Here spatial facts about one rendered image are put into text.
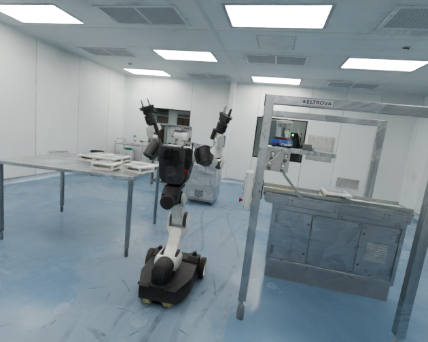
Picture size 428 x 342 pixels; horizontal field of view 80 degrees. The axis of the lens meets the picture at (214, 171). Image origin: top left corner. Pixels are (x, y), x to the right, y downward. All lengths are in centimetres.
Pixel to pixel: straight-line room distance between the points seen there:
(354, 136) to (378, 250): 517
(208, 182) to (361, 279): 302
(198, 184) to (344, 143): 436
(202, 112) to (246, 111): 132
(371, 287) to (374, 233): 54
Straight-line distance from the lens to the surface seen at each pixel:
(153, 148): 215
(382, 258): 301
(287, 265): 289
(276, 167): 250
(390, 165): 811
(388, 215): 283
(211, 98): 785
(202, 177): 495
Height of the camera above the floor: 142
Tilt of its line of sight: 9 degrees down
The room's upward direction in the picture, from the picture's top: 6 degrees clockwise
